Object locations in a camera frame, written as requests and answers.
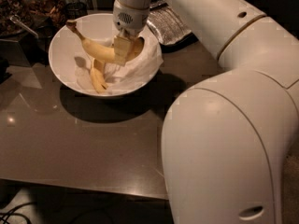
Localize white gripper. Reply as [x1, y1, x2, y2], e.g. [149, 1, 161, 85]
[113, 0, 150, 65]

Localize large yellow banana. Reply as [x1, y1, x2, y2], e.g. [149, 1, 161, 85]
[66, 20, 144, 63]

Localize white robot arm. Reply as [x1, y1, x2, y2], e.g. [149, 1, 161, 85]
[113, 0, 299, 224]

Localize small yellow banana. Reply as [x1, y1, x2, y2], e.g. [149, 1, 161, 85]
[90, 59, 108, 93]

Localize white ceramic bowl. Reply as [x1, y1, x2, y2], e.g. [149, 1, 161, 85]
[49, 13, 156, 99]

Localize white paper napkin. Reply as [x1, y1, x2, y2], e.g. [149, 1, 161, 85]
[76, 37, 163, 97]

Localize silver insulated lunch bag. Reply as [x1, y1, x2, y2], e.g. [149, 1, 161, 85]
[147, 0, 192, 47]

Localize black mesh cup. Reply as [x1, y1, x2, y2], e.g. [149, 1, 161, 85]
[65, 2, 87, 20]

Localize glass jar of snacks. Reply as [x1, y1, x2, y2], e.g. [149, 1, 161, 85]
[0, 0, 34, 37]

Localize metal scoop handle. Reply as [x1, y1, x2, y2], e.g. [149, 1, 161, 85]
[9, 15, 39, 38]

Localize black floor cables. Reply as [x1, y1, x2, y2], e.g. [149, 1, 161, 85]
[0, 201, 32, 224]

